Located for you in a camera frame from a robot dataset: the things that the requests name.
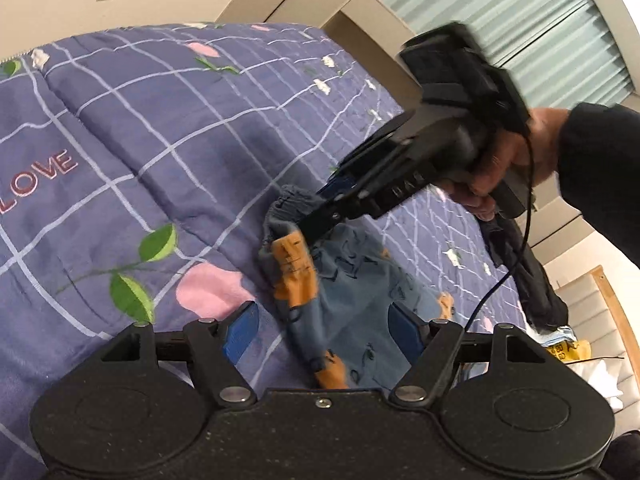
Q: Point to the dark sleeved right forearm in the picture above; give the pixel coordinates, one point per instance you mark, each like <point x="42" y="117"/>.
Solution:
<point x="598" y="168"/>

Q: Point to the white printed plastic bag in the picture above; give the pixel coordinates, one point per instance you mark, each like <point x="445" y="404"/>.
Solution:
<point x="602" y="375"/>

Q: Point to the wooden padded headboard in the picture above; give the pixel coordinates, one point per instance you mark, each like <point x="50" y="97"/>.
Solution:
<point x="596" y="315"/>

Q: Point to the purple checked floral quilt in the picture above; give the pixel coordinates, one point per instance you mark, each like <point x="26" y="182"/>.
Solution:
<point x="137" y="166"/>

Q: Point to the black clothing pile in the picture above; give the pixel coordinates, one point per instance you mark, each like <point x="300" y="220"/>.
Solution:
<point x="543" y="308"/>

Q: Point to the light green curtain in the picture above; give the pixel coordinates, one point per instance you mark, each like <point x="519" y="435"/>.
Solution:
<point x="559" y="52"/>

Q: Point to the light blue folded towel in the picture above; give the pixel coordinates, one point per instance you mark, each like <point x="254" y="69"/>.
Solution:
<point x="561" y="334"/>

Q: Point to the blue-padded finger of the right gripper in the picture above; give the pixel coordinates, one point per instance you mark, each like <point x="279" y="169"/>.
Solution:
<point x="320" y="190"/>
<point x="323" y="219"/>

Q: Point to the beige built-in cabinet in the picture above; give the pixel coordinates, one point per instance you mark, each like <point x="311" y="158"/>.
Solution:
<point x="372" y="33"/>

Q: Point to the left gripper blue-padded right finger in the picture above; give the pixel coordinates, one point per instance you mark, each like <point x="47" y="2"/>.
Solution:
<point x="431" y="348"/>

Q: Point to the blue pants with orange cars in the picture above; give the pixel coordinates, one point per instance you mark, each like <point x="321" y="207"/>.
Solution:
<point x="344" y="299"/>

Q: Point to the person's right hand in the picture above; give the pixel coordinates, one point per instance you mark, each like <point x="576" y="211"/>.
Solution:
<point x="535" y="158"/>

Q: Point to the yellow package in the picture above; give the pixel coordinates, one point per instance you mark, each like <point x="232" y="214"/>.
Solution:
<point x="571" y="351"/>

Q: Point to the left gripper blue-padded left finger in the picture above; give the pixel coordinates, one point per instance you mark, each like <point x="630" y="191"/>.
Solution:
<point x="215" y="348"/>

